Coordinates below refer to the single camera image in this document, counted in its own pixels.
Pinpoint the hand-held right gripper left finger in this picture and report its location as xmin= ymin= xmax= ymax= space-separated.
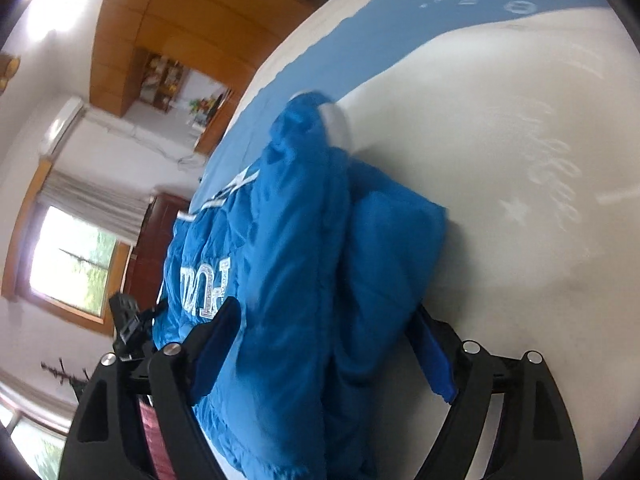
xmin=57 ymin=305 xmax=241 ymax=480

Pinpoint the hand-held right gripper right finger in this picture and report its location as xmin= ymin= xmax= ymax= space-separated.
xmin=407 ymin=302 xmax=584 ymax=480

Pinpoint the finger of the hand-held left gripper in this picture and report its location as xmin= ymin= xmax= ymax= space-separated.
xmin=109 ymin=294 xmax=168 ymax=363

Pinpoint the blue puffer jacket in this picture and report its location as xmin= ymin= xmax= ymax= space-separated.
xmin=151 ymin=91 xmax=449 ymax=480

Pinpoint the dark wooden headboard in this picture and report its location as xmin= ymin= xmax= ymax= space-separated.
xmin=122 ymin=192 xmax=194 ymax=312

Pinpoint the wooden framed window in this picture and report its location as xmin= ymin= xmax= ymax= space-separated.
xmin=0 ymin=379 xmax=72 ymax=480
xmin=0 ymin=160 xmax=132 ymax=337

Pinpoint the beige curtain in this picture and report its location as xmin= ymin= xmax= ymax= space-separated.
xmin=32 ymin=166 xmax=157 ymax=247

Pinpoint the white air conditioner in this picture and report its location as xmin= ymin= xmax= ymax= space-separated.
xmin=39 ymin=97 xmax=86 ymax=157

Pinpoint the wooden desk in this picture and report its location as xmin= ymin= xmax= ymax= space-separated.
xmin=192 ymin=87 xmax=237 ymax=157

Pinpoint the blue white printed bedsheet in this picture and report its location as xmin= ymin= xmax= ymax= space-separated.
xmin=187 ymin=0 xmax=640 ymax=480

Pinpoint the wooden wardrobe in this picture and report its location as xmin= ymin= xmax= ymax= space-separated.
xmin=89 ymin=0 xmax=323 ymax=157

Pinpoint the white wall cable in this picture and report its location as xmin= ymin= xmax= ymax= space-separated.
xmin=82 ymin=109 xmax=211 ymax=167

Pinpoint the wooden wall bookshelf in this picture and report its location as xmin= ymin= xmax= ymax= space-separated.
xmin=132 ymin=47 xmax=189 ymax=112

